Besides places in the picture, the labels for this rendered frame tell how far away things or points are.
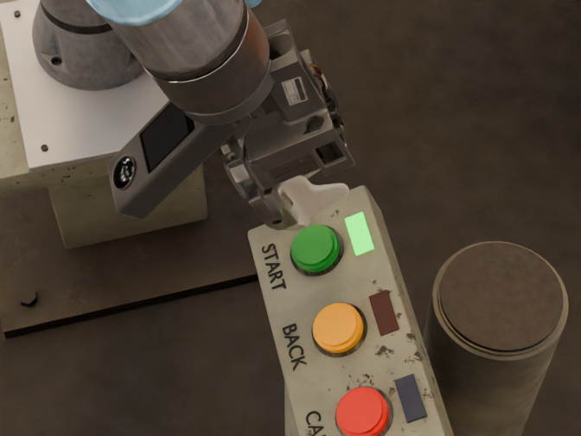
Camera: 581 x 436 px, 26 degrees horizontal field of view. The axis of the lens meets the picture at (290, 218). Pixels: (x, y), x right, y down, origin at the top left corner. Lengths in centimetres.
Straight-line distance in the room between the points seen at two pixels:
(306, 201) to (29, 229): 88
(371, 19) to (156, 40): 127
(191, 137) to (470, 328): 37
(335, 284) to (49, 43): 60
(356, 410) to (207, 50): 34
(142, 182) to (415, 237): 93
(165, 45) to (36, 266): 102
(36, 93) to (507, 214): 68
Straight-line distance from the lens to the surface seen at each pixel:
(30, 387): 167
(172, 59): 75
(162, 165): 85
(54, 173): 148
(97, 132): 148
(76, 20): 144
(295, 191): 91
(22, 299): 170
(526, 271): 114
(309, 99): 84
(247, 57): 77
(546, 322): 112
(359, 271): 102
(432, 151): 184
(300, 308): 102
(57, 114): 150
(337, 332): 99
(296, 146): 84
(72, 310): 169
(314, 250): 103
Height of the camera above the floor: 149
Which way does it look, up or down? 58 degrees down
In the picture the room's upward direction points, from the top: straight up
